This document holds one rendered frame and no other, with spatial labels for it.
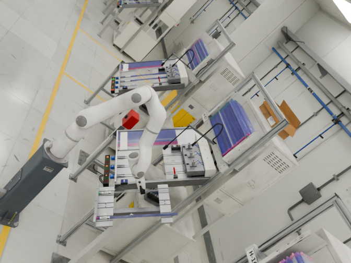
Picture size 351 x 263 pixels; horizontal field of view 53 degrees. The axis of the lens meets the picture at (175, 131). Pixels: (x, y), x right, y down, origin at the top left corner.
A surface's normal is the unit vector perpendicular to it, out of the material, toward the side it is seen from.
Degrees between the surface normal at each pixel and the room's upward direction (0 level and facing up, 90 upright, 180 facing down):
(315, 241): 90
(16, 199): 90
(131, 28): 90
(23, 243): 0
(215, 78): 90
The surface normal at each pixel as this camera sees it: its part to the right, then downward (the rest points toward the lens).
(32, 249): 0.69, -0.63
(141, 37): 0.11, 0.57
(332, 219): -0.72, -0.52
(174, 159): 0.02, -0.82
